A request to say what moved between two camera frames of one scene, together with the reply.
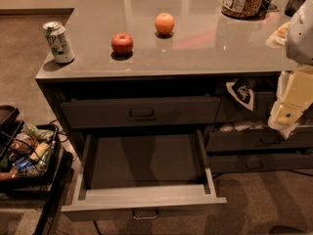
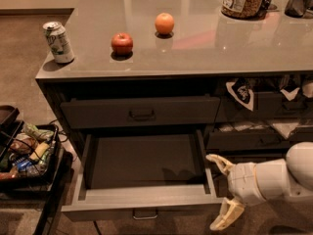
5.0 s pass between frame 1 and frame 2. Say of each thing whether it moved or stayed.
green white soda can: stayed
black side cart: stayed
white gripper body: moved
